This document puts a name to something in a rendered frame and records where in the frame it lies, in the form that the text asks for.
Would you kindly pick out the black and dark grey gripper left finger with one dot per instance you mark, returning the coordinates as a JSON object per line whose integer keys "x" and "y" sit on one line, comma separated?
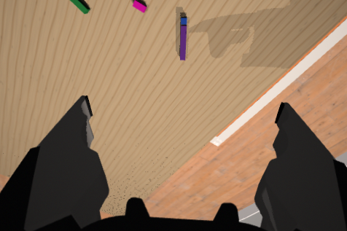
{"x": 60, "y": 185}

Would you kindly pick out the purple rod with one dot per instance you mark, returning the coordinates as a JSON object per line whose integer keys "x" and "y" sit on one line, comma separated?
{"x": 183, "y": 42}

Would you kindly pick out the small blue block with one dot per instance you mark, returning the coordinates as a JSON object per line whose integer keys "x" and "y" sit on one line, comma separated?
{"x": 183, "y": 20}

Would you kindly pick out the magenta rod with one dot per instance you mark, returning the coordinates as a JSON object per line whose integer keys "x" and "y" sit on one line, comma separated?
{"x": 138, "y": 5}

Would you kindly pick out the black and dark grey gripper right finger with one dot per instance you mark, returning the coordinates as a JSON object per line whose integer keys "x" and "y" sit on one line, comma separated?
{"x": 304, "y": 188}

